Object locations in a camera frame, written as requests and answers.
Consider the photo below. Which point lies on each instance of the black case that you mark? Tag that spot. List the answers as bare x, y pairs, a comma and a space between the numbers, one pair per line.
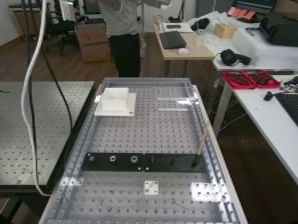
279, 30

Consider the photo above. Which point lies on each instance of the clear box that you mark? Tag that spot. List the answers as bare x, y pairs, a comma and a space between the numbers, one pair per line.
201, 113

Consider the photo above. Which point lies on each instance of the person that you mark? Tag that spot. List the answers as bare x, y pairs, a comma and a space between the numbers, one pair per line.
125, 40

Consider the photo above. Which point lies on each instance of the white desk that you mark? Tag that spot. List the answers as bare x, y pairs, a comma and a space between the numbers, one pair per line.
260, 116

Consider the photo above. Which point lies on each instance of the wooden desk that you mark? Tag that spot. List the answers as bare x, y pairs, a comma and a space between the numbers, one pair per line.
187, 51

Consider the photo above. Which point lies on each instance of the small white box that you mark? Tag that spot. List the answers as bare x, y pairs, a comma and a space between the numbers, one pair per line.
115, 101

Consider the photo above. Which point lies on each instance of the red tray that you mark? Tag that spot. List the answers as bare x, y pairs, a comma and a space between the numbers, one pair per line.
263, 78
238, 80

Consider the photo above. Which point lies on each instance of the thin stick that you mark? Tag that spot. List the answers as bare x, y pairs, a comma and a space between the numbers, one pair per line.
202, 141

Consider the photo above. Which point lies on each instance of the cardboard box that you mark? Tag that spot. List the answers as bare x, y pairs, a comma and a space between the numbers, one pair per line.
93, 41

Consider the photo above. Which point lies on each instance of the small white square plate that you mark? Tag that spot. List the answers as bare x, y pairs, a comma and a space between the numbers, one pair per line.
150, 188

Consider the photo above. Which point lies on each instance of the black headphones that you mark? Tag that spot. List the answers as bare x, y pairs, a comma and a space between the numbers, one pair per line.
231, 56

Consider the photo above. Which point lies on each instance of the small wooden box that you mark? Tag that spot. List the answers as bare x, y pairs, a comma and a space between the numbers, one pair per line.
225, 31

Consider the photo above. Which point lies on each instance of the white mouse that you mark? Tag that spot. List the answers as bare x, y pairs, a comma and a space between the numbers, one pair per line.
183, 51

